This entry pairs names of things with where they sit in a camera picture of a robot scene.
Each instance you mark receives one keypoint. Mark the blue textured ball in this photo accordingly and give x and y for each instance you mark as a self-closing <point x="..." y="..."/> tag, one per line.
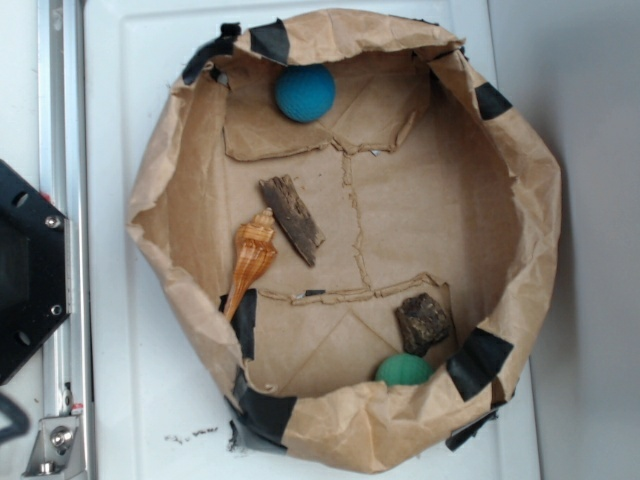
<point x="305" y="93"/>

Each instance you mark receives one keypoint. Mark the green textured ball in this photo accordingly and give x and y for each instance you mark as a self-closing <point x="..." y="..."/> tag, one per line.
<point x="404" y="369"/>

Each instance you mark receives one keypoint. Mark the long dark bark strip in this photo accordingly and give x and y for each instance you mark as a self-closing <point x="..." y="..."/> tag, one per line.
<point x="293" y="216"/>

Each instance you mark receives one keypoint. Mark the brown paper bag basin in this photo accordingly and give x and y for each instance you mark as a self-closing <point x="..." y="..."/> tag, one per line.
<point x="423" y="179"/>

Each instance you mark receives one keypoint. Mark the orange spiral seashell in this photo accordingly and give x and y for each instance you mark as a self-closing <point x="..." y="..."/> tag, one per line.
<point x="255" y="252"/>

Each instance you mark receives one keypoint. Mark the dark chunky bark piece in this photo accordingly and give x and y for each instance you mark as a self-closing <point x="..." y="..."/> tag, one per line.
<point x="423" y="323"/>

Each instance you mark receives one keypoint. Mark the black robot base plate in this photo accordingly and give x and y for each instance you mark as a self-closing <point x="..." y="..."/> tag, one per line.
<point x="33" y="271"/>

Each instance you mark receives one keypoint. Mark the aluminium frame rail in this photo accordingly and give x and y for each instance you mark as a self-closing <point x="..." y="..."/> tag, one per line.
<point x="67" y="354"/>

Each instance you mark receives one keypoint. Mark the metal corner bracket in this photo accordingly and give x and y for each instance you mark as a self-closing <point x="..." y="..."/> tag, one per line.
<point x="57" y="451"/>

